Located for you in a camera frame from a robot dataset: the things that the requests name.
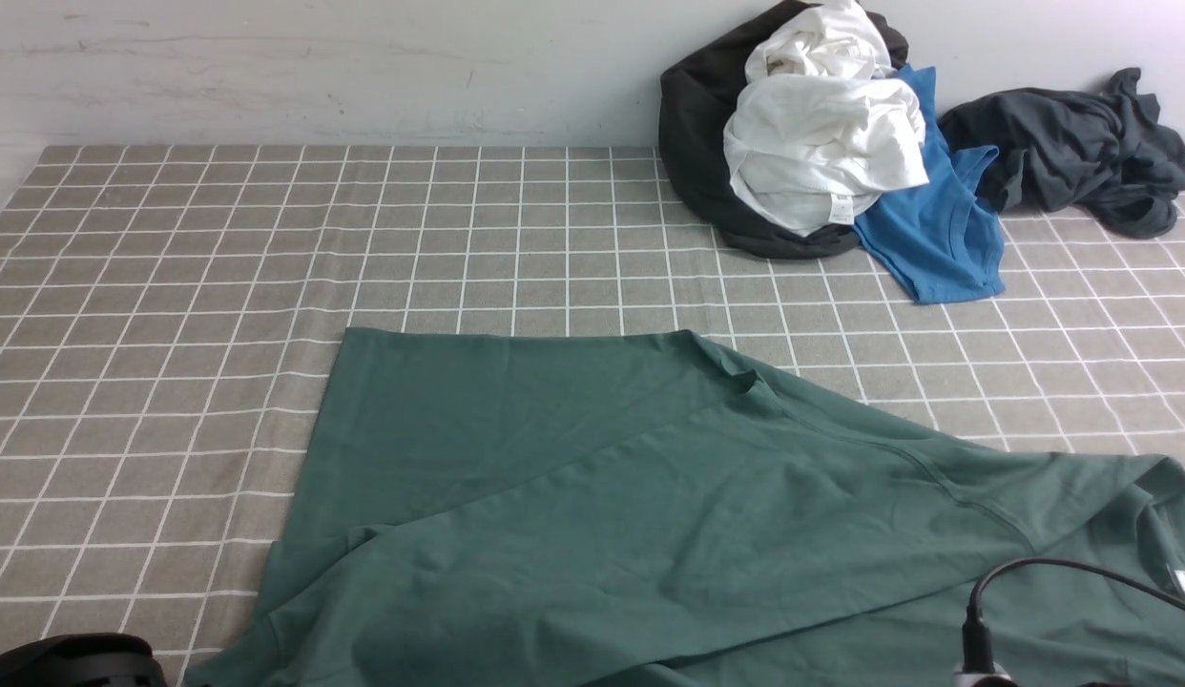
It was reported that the blue t-shirt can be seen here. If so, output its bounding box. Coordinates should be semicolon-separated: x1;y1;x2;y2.
854;66;1006;304

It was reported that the black garment in pile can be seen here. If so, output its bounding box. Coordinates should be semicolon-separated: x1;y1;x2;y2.
658;1;909;261

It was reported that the dark grey crumpled garment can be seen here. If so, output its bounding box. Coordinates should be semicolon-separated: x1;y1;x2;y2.
939;68;1185;239

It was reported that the white garment in pile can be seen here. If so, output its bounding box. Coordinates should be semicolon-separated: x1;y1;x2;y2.
723;1;928;238

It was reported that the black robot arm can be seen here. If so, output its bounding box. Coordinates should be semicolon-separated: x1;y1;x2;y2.
0;634;168;686

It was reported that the green long-sleeve top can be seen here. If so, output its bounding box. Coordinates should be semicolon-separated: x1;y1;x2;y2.
186;329;1185;686

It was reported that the grey checkered tablecloth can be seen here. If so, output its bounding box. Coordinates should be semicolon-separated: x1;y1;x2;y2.
0;145;1185;683

